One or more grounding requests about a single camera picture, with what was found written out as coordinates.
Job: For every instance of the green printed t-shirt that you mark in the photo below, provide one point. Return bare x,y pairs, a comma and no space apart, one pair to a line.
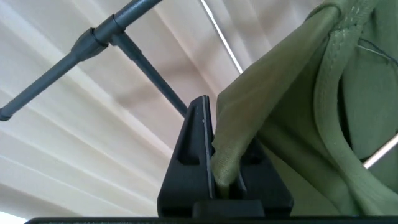
280,93

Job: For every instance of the black clothes rack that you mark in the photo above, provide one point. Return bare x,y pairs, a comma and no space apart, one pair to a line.
90,43

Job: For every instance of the pink clothes hanger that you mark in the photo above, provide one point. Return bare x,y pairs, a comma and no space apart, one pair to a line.
381,152

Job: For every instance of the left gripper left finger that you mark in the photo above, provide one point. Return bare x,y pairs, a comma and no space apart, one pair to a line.
186,180

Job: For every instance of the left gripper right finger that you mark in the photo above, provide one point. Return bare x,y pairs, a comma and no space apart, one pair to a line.
264,186

